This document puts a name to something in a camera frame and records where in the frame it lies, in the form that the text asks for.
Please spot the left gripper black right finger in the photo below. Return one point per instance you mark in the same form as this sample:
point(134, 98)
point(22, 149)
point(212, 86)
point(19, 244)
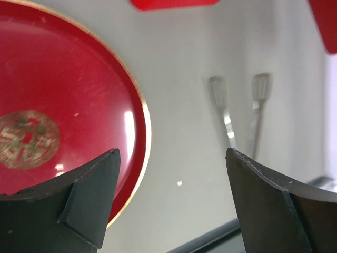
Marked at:
point(277, 213)

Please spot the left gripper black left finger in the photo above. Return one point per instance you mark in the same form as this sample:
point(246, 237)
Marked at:
point(68, 213)

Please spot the round dark red plate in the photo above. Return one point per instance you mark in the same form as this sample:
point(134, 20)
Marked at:
point(66, 97)

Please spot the metal tongs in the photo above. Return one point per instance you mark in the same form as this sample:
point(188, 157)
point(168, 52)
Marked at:
point(261, 88)

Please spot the red box lid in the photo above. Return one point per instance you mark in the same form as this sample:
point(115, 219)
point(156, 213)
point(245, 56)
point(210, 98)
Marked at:
point(325, 15)

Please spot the red chocolate box with tray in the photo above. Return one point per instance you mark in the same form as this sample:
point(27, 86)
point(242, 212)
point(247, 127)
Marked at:
point(151, 5)

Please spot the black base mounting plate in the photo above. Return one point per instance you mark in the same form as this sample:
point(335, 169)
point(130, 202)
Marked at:
point(225, 238)

